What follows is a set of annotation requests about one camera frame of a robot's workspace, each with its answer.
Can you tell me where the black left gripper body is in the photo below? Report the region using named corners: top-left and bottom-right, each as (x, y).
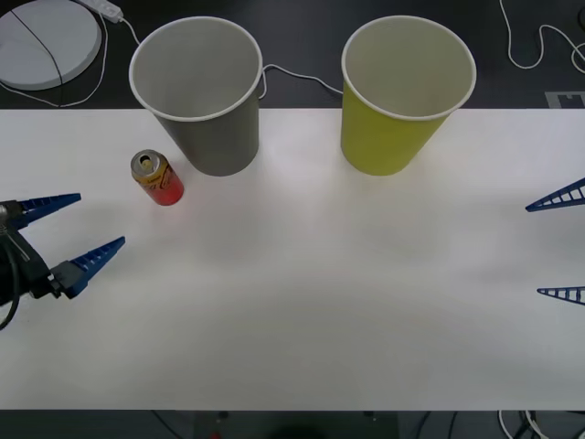
top-left (0, 226), bottom-right (54, 304)

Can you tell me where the white coiled floor cable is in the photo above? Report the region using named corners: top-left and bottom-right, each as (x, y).
top-left (496, 410), bottom-right (549, 439)

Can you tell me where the red and gold drink can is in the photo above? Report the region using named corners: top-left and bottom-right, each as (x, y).
top-left (131, 148), bottom-right (186, 208)

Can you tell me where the white power strip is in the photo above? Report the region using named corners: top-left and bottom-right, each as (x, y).
top-left (75, 0), bottom-right (125, 22)

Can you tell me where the thin black cable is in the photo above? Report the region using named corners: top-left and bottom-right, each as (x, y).
top-left (8, 7), bottom-right (64, 109)

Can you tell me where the white power strip cable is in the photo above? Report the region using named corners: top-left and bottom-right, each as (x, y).
top-left (119, 16), bottom-right (345, 100)

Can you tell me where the round white disc base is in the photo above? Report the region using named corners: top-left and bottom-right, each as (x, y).
top-left (0, 0), bottom-right (103, 91)

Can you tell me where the white wavy floor cable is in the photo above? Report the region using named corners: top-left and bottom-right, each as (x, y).
top-left (498, 0), bottom-right (585, 74)

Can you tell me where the yellow-green plastic bin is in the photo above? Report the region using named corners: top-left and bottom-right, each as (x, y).
top-left (340, 15), bottom-right (478, 177)

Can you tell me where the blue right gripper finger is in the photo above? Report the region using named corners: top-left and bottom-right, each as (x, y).
top-left (537, 285), bottom-right (585, 306)
top-left (525, 177), bottom-right (585, 213)

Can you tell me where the grey plastic bin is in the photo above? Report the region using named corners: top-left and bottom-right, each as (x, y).
top-left (128, 16), bottom-right (264, 177)

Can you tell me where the white looping floor cable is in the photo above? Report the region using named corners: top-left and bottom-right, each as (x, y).
top-left (0, 11), bottom-right (110, 109)

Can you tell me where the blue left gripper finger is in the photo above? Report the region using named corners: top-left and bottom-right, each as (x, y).
top-left (48, 235), bottom-right (127, 301)
top-left (9, 192), bottom-right (82, 230)

